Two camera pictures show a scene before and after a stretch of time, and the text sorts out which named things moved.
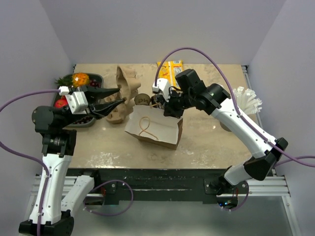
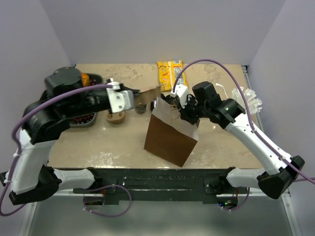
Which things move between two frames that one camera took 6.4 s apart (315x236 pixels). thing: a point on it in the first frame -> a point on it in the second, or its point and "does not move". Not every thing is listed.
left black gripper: x=99 y=109 does not move
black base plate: x=153 y=184 does not move
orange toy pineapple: x=79 y=79 does not move
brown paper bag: x=151 y=124 -> x=171 y=136
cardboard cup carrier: x=119 y=114 does not move
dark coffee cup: x=142 y=99 -> x=141 y=108
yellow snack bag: x=169 y=70 does not move
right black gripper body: x=177 y=103 -> x=192 y=111
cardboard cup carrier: x=128 y=84 -> x=149 y=89
